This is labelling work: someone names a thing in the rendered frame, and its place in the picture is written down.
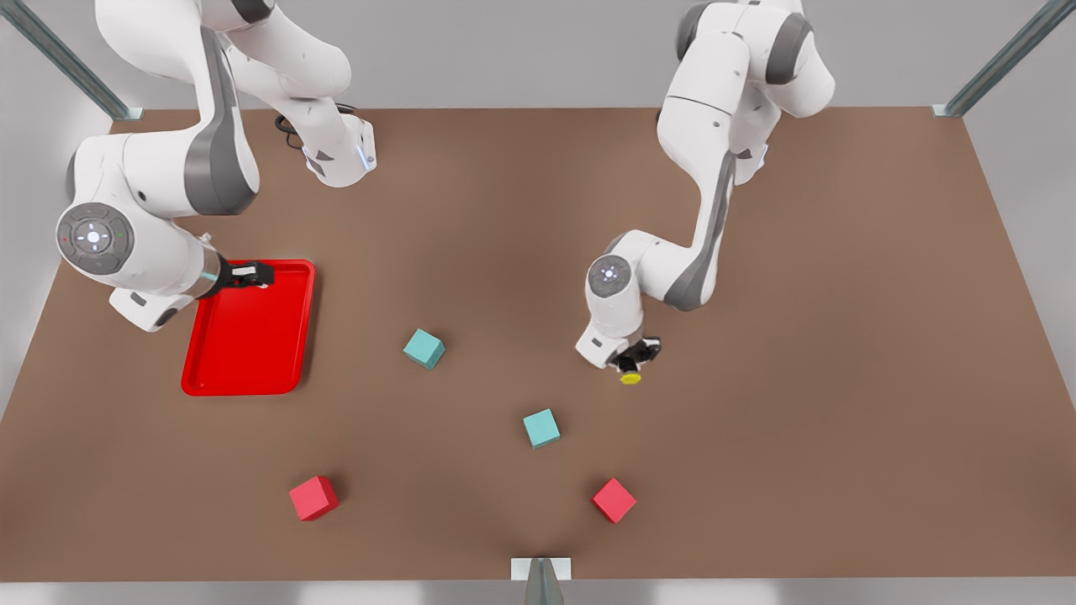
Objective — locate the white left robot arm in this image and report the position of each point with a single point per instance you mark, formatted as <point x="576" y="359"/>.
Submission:
<point x="714" y="126"/>

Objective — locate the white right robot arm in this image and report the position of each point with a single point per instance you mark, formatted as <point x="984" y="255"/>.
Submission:
<point x="151" y="176"/>

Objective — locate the red plastic tray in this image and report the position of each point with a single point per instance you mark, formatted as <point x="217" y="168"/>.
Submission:
<point x="250" y="329"/>

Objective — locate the teal cube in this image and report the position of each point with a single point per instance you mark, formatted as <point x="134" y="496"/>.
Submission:
<point x="541" y="428"/>
<point x="424" y="348"/>

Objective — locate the red cube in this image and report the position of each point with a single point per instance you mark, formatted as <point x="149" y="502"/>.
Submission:
<point x="313" y="498"/>
<point x="614" y="501"/>

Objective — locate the silver frame post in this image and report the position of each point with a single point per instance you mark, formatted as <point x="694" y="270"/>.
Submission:
<point x="542" y="581"/>
<point x="1004" y="59"/>
<point x="67" y="59"/>

